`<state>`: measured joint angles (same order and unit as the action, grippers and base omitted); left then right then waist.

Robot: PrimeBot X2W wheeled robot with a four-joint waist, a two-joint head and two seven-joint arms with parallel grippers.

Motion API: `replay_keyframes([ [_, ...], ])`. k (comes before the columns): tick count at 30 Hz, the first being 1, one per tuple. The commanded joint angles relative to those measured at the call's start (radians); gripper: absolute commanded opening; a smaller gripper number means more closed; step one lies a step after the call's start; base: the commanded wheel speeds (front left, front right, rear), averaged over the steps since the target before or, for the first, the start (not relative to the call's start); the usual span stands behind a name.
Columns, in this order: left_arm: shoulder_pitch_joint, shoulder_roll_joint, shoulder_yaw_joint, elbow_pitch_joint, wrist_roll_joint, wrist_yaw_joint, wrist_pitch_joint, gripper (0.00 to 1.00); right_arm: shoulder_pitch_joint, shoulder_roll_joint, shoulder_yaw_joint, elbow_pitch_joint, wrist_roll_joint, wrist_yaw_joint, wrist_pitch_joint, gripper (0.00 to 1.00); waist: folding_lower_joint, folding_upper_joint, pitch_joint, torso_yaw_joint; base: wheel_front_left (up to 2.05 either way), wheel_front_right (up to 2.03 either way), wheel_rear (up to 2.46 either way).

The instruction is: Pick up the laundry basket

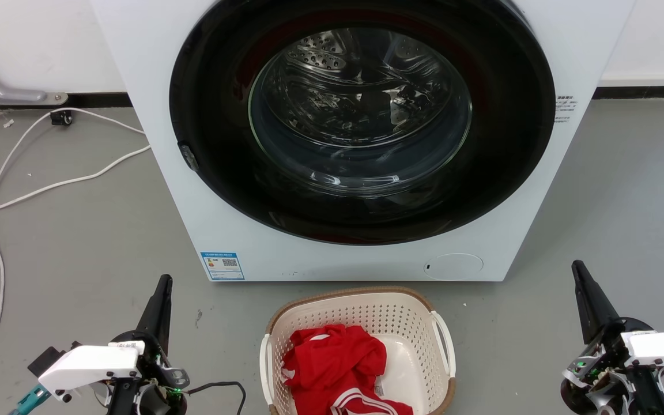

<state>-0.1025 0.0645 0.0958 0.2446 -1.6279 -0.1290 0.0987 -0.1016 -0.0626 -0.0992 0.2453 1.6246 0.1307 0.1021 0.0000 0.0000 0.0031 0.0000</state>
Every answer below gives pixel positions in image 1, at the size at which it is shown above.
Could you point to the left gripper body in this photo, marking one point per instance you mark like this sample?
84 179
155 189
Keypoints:
156 357

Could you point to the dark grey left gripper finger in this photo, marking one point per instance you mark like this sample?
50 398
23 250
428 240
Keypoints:
159 314

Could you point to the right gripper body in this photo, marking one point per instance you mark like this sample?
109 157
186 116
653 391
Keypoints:
608 357

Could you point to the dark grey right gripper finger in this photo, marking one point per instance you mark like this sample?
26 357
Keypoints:
592 305

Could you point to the cream perforated laundry basket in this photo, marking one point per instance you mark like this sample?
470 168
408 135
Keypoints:
412 323

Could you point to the blue energy label sticker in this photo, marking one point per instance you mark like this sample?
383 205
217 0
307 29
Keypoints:
222 266

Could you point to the white front-load washing machine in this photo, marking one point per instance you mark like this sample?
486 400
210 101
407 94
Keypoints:
159 173

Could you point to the round white filter cover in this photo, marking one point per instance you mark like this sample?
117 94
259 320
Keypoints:
453 267

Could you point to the red garment with white stripes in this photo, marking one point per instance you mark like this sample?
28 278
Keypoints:
332 363

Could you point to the small printed warning sticker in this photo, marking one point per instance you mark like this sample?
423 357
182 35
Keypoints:
565 109

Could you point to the black round washer door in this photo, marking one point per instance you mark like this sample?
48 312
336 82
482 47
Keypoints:
217 115

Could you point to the small white scrap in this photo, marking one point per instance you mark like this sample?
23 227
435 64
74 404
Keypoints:
8 123

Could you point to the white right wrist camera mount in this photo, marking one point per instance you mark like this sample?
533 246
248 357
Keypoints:
663 346

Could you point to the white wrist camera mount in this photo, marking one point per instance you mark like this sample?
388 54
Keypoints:
663 346
90 364

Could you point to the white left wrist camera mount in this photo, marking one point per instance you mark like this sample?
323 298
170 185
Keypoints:
90 364

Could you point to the black wall baseboard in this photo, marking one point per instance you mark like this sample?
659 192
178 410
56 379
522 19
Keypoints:
101 100
649 92

